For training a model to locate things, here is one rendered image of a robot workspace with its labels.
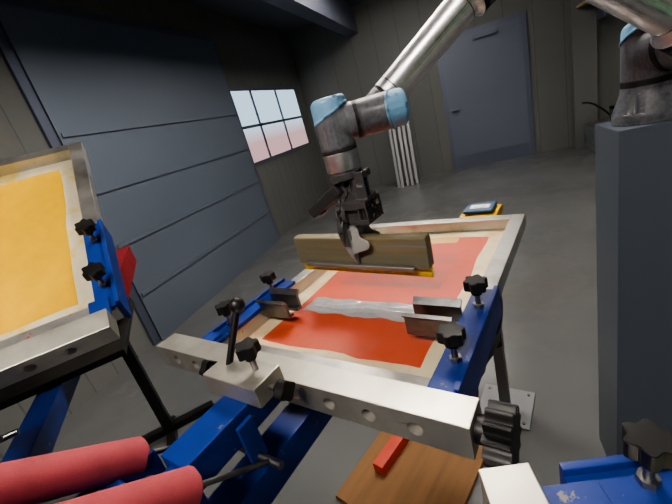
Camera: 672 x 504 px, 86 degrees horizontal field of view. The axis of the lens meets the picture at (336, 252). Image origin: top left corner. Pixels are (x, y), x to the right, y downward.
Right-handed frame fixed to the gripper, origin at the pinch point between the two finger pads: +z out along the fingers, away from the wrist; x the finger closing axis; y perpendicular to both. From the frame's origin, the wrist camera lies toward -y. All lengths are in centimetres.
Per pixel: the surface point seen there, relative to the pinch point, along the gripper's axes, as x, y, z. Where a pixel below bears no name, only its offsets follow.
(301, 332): -15.1, -11.7, 13.3
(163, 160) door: 142, -293, -40
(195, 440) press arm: -51, 0, 5
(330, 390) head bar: -36.5, 14.2, 4.8
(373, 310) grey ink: -4.2, 2.8, 12.8
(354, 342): -15.7, 3.8, 13.4
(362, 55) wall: 571, -277, -122
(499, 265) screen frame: 14.4, 27.7, 10.1
